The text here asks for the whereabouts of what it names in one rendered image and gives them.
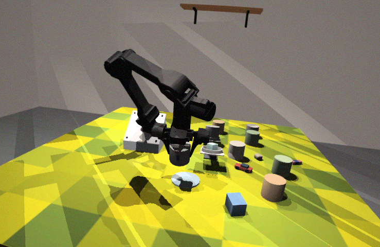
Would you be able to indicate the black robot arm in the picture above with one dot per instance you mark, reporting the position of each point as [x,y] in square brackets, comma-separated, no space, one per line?
[171,83]

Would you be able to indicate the small red toy car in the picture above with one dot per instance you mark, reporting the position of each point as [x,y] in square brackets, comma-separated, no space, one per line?
[243,166]

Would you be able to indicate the light blue block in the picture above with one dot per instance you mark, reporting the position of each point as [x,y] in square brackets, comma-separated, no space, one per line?
[235,204]

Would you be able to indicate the small grey rock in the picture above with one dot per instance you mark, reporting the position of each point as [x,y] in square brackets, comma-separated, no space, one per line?
[258,156]

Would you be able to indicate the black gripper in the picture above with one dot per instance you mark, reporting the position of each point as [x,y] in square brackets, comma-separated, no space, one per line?
[161,131]

